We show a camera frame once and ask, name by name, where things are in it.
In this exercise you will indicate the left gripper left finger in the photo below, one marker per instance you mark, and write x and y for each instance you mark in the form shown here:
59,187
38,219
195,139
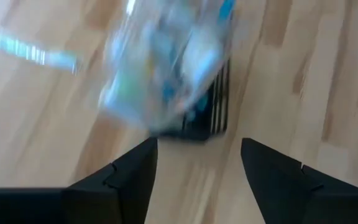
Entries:
120,193

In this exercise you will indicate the blue white toothbrush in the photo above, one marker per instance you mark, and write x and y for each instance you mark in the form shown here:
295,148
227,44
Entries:
163,43

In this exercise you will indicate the teal toothbrush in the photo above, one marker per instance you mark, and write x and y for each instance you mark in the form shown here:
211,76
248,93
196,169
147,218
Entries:
26,51

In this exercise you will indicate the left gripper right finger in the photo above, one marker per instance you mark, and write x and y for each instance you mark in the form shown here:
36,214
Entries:
291,193

